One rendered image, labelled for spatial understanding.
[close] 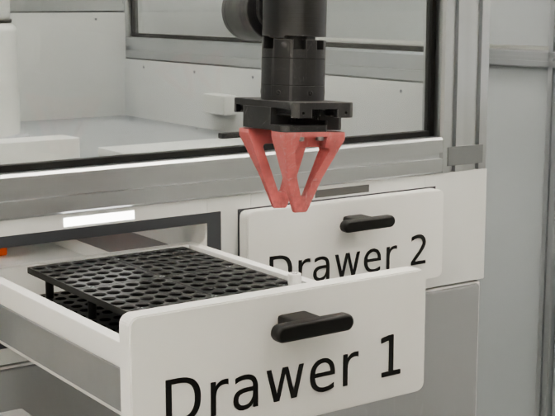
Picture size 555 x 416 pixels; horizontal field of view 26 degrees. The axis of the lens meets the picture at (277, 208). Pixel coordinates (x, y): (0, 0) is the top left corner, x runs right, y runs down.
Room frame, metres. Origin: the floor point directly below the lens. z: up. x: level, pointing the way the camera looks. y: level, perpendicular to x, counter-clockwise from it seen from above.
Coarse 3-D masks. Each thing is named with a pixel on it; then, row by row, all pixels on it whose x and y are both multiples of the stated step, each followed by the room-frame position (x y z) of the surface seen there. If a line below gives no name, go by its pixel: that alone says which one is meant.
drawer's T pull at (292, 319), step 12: (300, 312) 0.93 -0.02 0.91; (276, 324) 0.89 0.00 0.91; (288, 324) 0.89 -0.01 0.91; (300, 324) 0.90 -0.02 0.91; (312, 324) 0.90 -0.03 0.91; (324, 324) 0.91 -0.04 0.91; (336, 324) 0.92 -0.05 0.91; (348, 324) 0.92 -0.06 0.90; (276, 336) 0.89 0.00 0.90; (288, 336) 0.89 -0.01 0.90; (300, 336) 0.90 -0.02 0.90; (312, 336) 0.90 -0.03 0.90
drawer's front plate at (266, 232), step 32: (416, 192) 1.44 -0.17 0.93; (256, 224) 1.30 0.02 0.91; (288, 224) 1.33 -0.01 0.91; (320, 224) 1.35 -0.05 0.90; (416, 224) 1.44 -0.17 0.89; (256, 256) 1.30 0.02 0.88; (288, 256) 1.33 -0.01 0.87; (320, 256) 1.35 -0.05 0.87; (352, 256) 1.38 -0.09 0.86; (384, 256) 1.41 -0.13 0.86
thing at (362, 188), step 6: (354, 186) 1.40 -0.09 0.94; (360, 186) 1.41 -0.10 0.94; (366, 186) 1.41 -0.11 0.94; (318, 192) 1.37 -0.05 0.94; (324, 192) 1.38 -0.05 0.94; (330, 192) 1.38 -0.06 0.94; (336, 192) 1.39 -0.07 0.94; (342, 192) 1.39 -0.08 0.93; (348, 192) 1.40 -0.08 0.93; (354, 192) 1.40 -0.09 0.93; (360, 192) 1.41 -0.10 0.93
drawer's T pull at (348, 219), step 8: (344, 216) 1.37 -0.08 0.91; (352, 216) 1.36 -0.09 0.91; (360, 216) 1.36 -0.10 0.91; (368, 216) 1.36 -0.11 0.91; (376, 216) 1.36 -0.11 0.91; (384, 216) 1.36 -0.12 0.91; (392, 216) 1.37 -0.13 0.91; (344, 224) 1.33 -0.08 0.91; (352, 224) 1.33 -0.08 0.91; (360, 224) 1.34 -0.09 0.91; (368, 224) 1.35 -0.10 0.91; (376, 224) 1.35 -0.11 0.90; (384, 224) 1.36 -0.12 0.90; (392, 224) 1.37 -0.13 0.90
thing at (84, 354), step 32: (96, 256) 1.23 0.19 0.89; (224, 256) 1.23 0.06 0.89; (0, 288) 1.11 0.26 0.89; (32, 288) 1.19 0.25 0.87; (0, 320) 1.10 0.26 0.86; (32, 320) 1.05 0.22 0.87; (64, 320) 0.99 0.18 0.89; (32, 352) 1.04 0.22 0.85; (64, 352) 0.99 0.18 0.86; (96, 352) 0.94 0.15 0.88; (96, 384) 0.94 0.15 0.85
